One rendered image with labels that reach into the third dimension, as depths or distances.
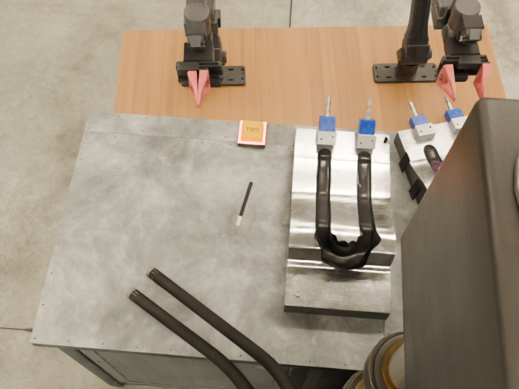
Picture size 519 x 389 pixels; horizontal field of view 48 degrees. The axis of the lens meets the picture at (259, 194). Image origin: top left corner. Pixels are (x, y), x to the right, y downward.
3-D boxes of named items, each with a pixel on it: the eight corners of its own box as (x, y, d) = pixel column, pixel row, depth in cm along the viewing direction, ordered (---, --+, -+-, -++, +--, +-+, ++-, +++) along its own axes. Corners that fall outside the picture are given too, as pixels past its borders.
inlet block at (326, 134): (319, 95, 161) (320, 95, 156) (337, 96, 162) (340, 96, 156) (315, 142, 164) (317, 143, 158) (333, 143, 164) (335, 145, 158)
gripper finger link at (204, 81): (208, 97, 127) (208, 62, 131) (174, 98, 127) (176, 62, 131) (210, 114, 134) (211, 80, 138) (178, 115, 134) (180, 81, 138)
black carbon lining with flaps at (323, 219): (316, 151, 163) (319, 133, 154) (374, 156, 162) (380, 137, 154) (310, 270, 147) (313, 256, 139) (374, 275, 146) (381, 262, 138)
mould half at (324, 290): (294, 144, 172) (296, 118, 160) (383, 150, 171) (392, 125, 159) (283, 312, 149) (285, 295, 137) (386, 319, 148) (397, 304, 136)
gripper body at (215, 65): (220, 67, 131) (221, 41, 134) (174, 68, 131) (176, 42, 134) (222, 84, 137) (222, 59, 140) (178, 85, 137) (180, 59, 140)
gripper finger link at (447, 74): (482, 90, 127) (473, 56, 132) (449, 91, 127) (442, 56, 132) (471, 108, 134) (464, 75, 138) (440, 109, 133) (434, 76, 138)
